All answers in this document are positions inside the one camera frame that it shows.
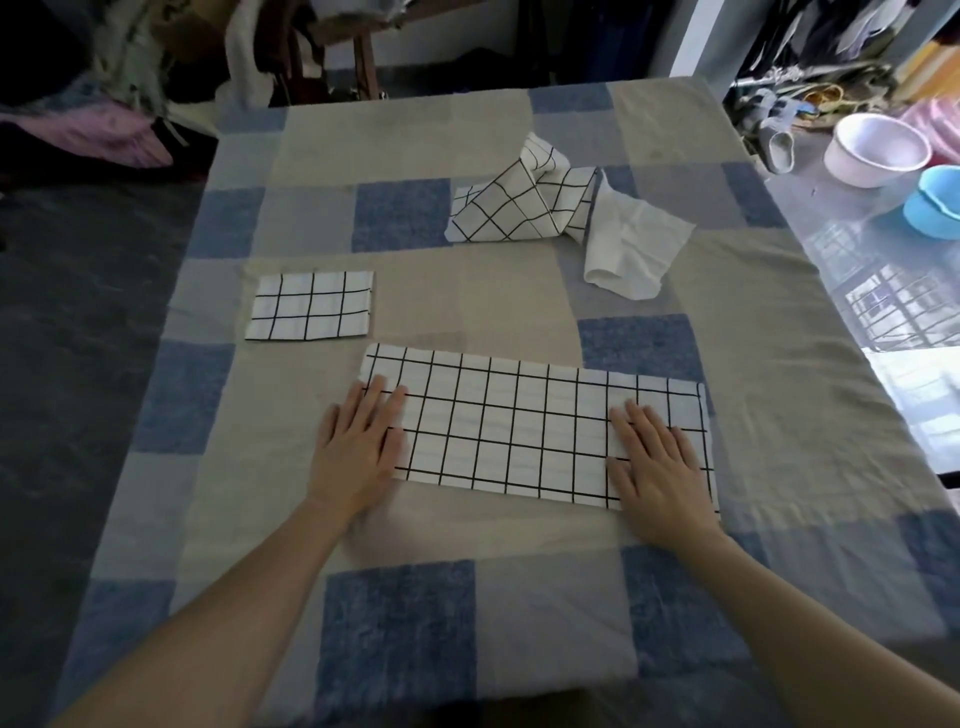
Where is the person's right hand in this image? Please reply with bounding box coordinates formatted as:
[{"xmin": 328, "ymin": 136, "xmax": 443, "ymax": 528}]
[{"xmin": 603, "ymin": 399, "xmax": 726, "ymax": 546}]

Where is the person's left hand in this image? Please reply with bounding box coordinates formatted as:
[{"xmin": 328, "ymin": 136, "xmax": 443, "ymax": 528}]
[{"xmin": 306, "ymin": 375, "xmax": 410, "ymax": 520}]

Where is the long grid cloth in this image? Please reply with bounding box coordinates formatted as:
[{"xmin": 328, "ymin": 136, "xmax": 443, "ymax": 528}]
[{"xmin": 360, "ymin": 342, "xmax": 722, "ymax": 517}]

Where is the person's left forearm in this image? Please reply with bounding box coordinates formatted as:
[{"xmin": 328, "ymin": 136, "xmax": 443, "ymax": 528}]
[{"xmin": 45, "ymin": 498, "xmax": 372, "ymax": 728}]

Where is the person's right forearm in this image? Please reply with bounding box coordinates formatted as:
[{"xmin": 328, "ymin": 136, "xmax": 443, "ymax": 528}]
[{"xmin": 646, "ymin": 525, "xmax": 960, "ymax": 728}]

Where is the small square folded grid cloth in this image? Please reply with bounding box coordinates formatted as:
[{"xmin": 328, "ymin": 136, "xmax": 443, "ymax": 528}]
[{"xmin": 245, "ymin": 270, "xmax": 375, "ymax": 343}]

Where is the blue and beige checked tablecloth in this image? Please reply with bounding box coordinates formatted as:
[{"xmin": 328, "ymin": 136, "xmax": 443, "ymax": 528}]
[{"xmin": 45, "ymin": 78, "xmax": 960, "ymax": 728}]

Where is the crumpled plain white cloth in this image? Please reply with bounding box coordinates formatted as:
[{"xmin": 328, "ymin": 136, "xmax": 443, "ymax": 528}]
[{"xmin": 582, "ymin": 168, "xmax": 696, "ymax": 303}]

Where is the crumpled grid cloth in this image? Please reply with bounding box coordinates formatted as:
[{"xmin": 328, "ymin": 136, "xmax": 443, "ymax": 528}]
[{"xmin": 444, "ymin": 132, "xmax": 601, "ymax": 246}]

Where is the grey slipper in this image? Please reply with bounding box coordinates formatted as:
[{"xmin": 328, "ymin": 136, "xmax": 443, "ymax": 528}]
[{"xmin": 757, "ymin": 123, "xmax": 801, "ymax": 176}]

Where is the wooden chair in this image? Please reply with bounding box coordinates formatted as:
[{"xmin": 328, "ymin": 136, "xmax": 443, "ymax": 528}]
[{"xmin": 288, "ymin": 0, "xmax": 520, "ymax": 105}]

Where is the blue bowl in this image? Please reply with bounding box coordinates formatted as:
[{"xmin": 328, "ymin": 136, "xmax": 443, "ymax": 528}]
[{"xmin": 902, "ymin": 165, "xmax": 960, "ymax": 241}]

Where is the white bowl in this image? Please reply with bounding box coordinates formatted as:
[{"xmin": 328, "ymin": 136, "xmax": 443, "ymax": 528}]
[{"xmin": 823, "ymin": 113, "xmax": 934, "ymax": 189}]

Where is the white hanging garment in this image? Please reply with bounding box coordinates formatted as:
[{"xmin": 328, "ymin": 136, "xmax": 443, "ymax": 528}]
[{"xmin": 216, "ymin": 11, "xmax": 277, "ymax": 111}]

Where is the pink garment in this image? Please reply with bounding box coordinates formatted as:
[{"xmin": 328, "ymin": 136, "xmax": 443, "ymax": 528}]
[{"xmin": 0, "ymin": 100, "xmax": 175, "ymax": 171}]

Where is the pile of dark clothes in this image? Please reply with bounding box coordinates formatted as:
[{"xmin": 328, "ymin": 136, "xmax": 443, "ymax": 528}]
[{"xmin": 733, "ymin": 0, "xmax": 960, "ymax": 85}]

